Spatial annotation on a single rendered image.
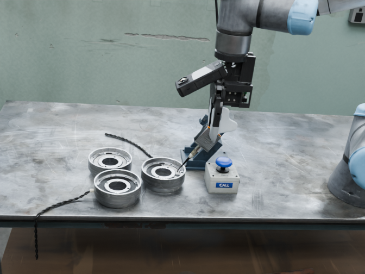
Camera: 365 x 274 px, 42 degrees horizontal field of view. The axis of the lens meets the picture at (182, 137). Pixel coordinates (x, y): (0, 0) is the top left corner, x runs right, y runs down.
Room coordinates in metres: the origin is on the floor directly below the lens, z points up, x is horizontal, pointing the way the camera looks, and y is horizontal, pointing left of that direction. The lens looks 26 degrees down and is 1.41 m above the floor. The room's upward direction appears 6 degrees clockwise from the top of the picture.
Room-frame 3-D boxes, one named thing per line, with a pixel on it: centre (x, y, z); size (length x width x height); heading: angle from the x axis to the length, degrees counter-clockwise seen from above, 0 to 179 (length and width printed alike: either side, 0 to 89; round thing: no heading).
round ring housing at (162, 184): (0.97, 0.04, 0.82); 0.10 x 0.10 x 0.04
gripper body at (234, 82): (1.00, -0.09, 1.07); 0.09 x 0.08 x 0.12; 97
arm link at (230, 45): (1.00, -0.08, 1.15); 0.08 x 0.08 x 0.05
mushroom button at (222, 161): (0.99, -0.10, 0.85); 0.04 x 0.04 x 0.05
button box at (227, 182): (0.99, -0.11, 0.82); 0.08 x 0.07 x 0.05; 99
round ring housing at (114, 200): (0.89, 0.13, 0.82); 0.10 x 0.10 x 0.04
